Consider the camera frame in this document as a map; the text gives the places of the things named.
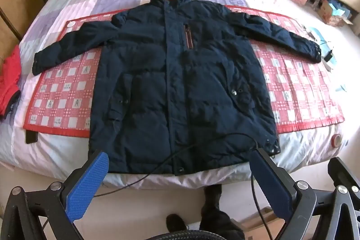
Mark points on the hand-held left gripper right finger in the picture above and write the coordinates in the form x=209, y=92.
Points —
x=271, y=186

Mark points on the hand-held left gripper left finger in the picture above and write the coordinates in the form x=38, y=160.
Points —
x=85, y=189

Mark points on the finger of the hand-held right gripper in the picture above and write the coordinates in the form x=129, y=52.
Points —
x=344, y=172

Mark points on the navy padded jacket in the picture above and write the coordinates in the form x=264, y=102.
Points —
x=174, y=88

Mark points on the red tape roll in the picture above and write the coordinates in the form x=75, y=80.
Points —
x=336, y=140

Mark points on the flat cardboard piece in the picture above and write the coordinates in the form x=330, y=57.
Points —
x=261, y=221

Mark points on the person's dark trouser leg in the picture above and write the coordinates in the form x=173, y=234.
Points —
x=219, y=214

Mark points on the black mat controller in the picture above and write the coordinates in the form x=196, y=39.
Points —
x=31, y=136

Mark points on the person's black shoe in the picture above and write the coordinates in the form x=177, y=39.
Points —
x=175, y=223

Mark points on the red checked mat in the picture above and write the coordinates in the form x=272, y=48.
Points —
x=298, y=88

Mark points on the black charger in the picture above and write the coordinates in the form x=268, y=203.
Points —
x=328, y=56

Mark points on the red garment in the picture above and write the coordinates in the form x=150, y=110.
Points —
x=9, y=82

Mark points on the cardboard box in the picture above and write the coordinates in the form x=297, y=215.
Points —
x=330, y=12

